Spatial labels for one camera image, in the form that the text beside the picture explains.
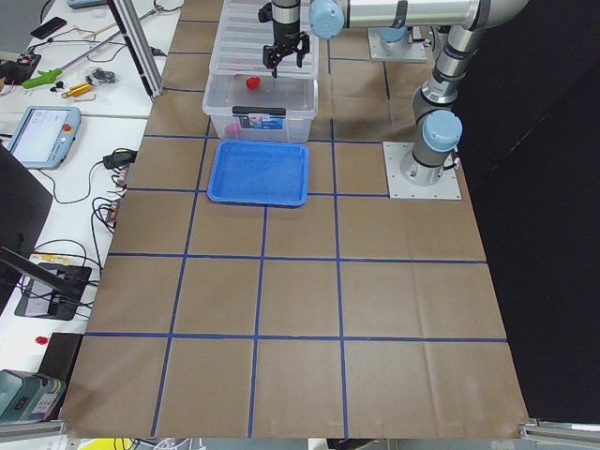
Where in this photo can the black box latch handle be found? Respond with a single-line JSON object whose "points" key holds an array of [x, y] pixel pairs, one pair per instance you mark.
{"points": [[246, 110]]}

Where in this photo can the black monitor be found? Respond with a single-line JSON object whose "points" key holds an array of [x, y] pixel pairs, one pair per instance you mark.
{"points": [[25, 205]]}

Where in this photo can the gold metal cylinder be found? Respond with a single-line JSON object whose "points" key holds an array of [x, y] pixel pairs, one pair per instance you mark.
{"points": [[77, 90]]}

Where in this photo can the clear plastic storage box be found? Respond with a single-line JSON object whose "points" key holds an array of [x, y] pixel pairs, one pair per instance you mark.
{"points": [[298, 96]]}

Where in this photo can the blue plastic tray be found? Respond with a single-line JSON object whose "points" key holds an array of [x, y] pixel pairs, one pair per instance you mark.
{"points": [[258, 172]]}

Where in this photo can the pink block in box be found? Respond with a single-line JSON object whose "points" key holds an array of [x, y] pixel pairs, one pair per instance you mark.
{"points": [[231, 131]]}

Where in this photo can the black monitor stand base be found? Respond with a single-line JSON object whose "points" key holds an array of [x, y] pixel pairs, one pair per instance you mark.
{"points": [[41, 301]]}

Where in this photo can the black smartphone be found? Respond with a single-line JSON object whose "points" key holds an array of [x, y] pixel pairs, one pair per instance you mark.
{"points": [[47, 28]]}

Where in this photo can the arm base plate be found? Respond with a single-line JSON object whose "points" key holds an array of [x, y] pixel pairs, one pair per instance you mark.
{"points": [[409, 180], [415, 54]]}

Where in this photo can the black power adapter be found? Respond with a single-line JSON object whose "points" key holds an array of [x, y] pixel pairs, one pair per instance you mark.
{"points": [[119, 158]]}

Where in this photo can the blue teach pendant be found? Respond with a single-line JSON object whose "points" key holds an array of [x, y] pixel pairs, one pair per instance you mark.
{"points": [[44, 135]]}

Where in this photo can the red block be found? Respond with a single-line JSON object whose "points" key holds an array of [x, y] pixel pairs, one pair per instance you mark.
{"points": [[253, 83]]}

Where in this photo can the clear plastic box lid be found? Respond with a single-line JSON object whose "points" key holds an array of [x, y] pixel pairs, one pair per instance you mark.
{"points": [[238, 48]]}

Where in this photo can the teal device box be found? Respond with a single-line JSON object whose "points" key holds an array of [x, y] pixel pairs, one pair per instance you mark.
{"points": [[28, 397]]}

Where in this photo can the green handled reacher grabber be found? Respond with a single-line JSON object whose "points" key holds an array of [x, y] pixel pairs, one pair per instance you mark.
{"points": [[50, 76]]}

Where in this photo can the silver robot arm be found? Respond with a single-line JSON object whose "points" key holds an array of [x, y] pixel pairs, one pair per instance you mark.
{"points": [[439, 130], [396, 37]]}

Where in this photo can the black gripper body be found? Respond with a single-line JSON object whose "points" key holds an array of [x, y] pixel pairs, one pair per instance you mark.
{"points": [[286, 30]]}

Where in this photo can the aluminium frame post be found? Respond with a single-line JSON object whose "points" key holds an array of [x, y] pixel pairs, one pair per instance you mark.
{"points": [[130, 27]]}

